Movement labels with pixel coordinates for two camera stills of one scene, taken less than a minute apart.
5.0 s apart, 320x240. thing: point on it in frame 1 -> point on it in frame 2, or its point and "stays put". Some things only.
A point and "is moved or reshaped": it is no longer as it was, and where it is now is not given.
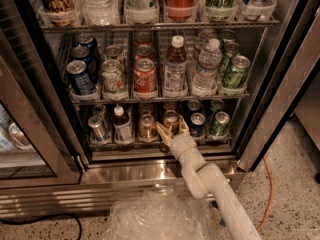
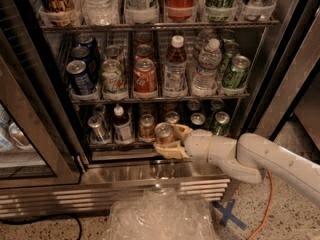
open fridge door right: x=285 y=95 stays put
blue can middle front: x=81 y=81 stays put
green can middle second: x=231 y=49 stays put
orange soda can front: x=173 y=119 is moved or reshaped
